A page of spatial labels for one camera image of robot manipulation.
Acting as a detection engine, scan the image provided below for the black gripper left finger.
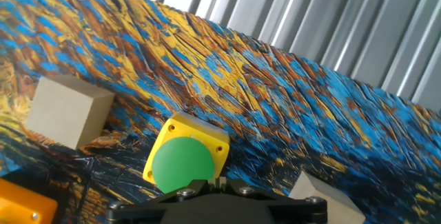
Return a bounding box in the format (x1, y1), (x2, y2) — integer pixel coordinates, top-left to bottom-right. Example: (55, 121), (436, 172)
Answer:
(105, 179), (218, 224)

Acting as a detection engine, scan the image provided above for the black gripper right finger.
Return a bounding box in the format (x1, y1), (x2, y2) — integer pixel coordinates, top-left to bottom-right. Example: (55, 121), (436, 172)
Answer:
(217, 179), (328, 224)

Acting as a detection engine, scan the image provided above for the yellow box green button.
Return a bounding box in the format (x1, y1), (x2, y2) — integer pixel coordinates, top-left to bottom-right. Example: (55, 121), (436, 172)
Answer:
(142, 112), (231, 194)

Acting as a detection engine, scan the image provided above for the orange box red button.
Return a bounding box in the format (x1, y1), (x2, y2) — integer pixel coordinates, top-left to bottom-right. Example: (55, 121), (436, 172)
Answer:
(0, 177), (59, 224)

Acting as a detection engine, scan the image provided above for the light wooden cube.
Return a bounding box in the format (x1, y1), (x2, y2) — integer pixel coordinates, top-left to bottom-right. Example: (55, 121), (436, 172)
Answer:
(288, 170), (367, 224)
(24, 75), (116, 151)

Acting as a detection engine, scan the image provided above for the starry night painted cloth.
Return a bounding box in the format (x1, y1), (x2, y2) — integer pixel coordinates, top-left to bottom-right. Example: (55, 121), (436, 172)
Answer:
(0, 0), (441, 224)

